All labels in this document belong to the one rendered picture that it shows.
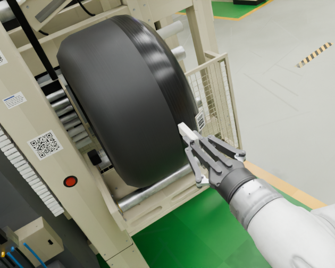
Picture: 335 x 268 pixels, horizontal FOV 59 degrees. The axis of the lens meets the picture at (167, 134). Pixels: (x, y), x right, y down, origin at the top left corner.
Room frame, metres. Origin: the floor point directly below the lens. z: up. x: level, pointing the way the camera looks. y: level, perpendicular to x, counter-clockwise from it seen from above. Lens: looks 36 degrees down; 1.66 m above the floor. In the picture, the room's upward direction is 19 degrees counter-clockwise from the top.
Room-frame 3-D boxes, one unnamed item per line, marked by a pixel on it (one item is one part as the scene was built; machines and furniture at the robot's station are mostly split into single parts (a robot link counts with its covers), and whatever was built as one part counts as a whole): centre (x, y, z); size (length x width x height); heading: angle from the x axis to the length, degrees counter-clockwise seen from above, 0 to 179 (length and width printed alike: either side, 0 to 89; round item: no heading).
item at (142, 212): (0.78, 0.09, 0.83); 0.36 x 0.09 x 0.06; 106
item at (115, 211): (0.86, 0.30, 0.90); 0.40 x 0.03 x 0.10; 16
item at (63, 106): (1.21, 0.45, 1.05); 0.20 x 0.15 x 0.30; 106
